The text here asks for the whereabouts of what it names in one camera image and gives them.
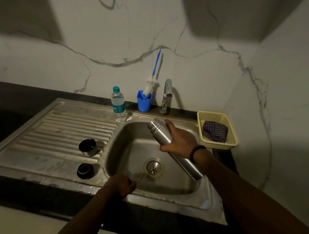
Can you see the person's right hand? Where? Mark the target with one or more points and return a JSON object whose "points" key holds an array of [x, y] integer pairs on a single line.
{"points": [[181, 141]]}

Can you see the person's left hand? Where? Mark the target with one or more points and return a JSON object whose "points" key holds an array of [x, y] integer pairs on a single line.
{"points": [[122, 184]]}

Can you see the person's right thumb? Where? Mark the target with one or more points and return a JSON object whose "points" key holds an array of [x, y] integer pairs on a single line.
{"points": [[169, 127]]}

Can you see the stainless steel flask bottle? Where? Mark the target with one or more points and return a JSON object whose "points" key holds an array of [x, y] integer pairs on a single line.
{"points": [[166, 142]]}

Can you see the person's left forearm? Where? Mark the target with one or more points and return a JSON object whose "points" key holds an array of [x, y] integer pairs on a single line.
{"points": [[94, 212]]}

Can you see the person's right forearm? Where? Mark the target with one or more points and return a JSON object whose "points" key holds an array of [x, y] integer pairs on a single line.
{"points": [[246, 192]]}

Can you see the chrome sink faucet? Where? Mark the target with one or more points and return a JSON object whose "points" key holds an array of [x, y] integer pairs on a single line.
{"points": [[166, 96]]}

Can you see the blue plastic cup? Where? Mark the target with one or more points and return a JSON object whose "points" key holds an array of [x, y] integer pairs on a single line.
{"points": [[144, 102]]}

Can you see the sink drain strainer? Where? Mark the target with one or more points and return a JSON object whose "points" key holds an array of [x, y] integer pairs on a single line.
{"points": [[154, 167]]}

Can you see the checkered purple cloth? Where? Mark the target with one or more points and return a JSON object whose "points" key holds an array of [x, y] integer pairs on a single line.
{"points": [[214, 131]]}

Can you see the yellow plastic basket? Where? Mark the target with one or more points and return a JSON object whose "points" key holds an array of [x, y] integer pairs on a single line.
{"points": [[217, 130]]}

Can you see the clear plastic water bottle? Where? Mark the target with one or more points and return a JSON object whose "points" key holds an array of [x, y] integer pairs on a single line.
{"points": [[118, 104]]}

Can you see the stainless steel sink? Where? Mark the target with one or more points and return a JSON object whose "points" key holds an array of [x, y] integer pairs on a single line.
{"points": [[101, 154]]}

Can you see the steel flask cup lid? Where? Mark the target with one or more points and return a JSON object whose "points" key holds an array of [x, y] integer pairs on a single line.
{"points": [[88, 147]]}

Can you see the black flask stopper cap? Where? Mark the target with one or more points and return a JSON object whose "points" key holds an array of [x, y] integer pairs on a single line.
{"points": [[85, 170]]}

